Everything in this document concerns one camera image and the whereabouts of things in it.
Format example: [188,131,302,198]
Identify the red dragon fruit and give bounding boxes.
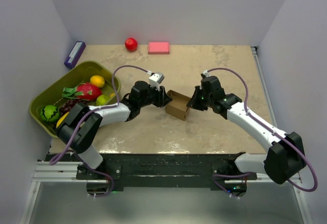
[62,83,102,101]

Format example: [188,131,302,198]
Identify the brown cardboard box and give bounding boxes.
[165,90,191,121]

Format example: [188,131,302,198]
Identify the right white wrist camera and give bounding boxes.
[201,70,212,82]

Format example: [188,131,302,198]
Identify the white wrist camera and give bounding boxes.
[148,72,165,91]
[201,70,212,82]

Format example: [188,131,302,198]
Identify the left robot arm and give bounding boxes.
[56,81,172,179]

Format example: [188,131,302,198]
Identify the yellow mango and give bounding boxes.
[56,112,69,128]

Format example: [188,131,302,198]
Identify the pink box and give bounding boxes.
[148,42,170,55]

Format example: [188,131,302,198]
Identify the red apple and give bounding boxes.
[125,38,138,52]

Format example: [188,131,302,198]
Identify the olive green basket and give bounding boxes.
[29,61,114,139]

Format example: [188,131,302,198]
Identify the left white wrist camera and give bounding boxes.
[148,72,165,91]

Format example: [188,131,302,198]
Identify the purple box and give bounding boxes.
[64,41,86,70]

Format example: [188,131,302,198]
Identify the black base frame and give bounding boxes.
[68,151,258,196]

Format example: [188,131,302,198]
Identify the purple grapes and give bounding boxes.
[59,99,87,116]

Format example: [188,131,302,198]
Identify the toy watermelon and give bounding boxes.
[40,105,60,122]

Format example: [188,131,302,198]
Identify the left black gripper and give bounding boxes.
[139,83,172,108]

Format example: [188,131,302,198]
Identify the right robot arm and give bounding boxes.
[187,76,307,184]

